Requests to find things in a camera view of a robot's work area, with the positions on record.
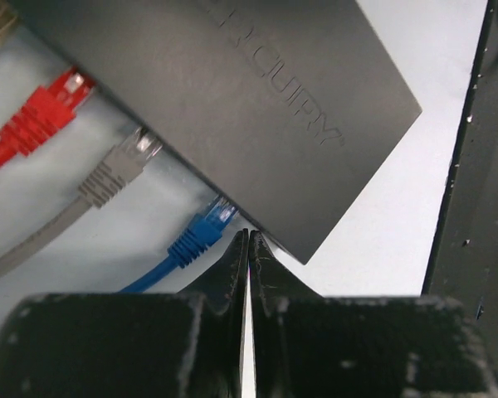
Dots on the black Mercury network switch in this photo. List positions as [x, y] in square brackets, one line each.
[287, 108]

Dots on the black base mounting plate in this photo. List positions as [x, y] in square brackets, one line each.
[463, 263]

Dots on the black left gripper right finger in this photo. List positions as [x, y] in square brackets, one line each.
[309, 345]

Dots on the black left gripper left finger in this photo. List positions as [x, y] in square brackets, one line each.
[187, 344]

